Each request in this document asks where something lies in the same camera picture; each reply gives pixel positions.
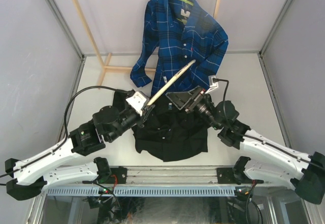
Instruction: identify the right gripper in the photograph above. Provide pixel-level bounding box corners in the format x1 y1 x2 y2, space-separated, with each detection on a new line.
167 85 221 130

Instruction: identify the black shirt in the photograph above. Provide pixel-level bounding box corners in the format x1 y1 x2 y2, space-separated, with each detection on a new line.
111 89 216 163

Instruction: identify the cream wooden hanger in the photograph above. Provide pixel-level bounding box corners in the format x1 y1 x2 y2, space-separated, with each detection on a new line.
147 59 196 106

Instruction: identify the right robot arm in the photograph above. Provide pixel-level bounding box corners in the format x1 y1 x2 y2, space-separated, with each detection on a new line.
166 86 324 205

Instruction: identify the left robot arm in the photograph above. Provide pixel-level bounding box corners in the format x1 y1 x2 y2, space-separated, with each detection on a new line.
5 105 154 201

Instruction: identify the blue plaid shirt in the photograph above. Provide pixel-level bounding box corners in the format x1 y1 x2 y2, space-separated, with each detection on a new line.
130 0 229 95

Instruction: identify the wooden clothes rack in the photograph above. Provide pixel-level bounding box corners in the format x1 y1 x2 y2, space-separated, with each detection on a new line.
72 0 221 85

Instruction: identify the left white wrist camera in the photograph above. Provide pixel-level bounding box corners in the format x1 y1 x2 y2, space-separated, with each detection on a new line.
125 91 149 116

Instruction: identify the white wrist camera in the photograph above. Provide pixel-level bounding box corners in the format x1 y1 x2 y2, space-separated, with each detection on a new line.
205 75 219 94
125 91 149 116

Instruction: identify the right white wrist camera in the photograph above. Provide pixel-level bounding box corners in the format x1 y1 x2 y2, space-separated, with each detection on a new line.
205 75 219 94

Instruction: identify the right black camera cable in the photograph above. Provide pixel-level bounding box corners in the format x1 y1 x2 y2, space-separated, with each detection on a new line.
214 78 313 164

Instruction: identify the black camera cable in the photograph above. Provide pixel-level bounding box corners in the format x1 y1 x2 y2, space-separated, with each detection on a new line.
214 78 313 164
0 85 133 186

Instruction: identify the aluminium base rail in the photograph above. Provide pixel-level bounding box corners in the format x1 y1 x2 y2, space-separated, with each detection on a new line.
40 163 219 189

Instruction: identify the left black mount plate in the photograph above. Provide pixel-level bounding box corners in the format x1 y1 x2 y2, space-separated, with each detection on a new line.
97 167 127 184

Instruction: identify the black mount plate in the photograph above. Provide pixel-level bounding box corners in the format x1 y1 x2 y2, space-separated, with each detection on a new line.
97 167 127 184
216 167 240 184

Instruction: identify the right black mount plate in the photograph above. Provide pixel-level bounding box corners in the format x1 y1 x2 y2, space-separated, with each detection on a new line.
216 167 240 184

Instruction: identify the left black camera cable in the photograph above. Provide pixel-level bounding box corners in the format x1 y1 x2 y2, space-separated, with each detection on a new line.
0 85 133 186

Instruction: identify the blue slotted cable duct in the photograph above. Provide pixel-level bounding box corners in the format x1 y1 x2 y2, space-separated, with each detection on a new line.
47 186 236 197

